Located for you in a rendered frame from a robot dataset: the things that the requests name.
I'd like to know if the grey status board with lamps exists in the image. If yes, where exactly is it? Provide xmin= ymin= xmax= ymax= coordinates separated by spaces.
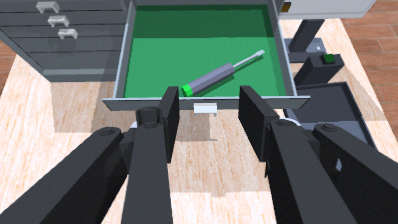
xmin=279 ymin=0 xmax=377 ymax=64

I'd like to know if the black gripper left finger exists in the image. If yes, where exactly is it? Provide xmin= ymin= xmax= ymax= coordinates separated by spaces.
xmin=0 ymin=86 xmax=180 ymax=224

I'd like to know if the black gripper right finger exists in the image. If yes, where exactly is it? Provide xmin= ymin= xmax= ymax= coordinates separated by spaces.
xmin=238 ymin=85 xmax=398 ymax=224

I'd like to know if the grey tool chest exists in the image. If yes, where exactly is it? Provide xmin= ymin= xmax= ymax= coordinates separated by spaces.
xmin=0 ymin=0 xmax=310 ymax=117

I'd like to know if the grey screwdriver with green band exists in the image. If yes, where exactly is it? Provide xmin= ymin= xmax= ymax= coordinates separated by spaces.
xmin=181 ymin=50 xmax=265 ymax=97

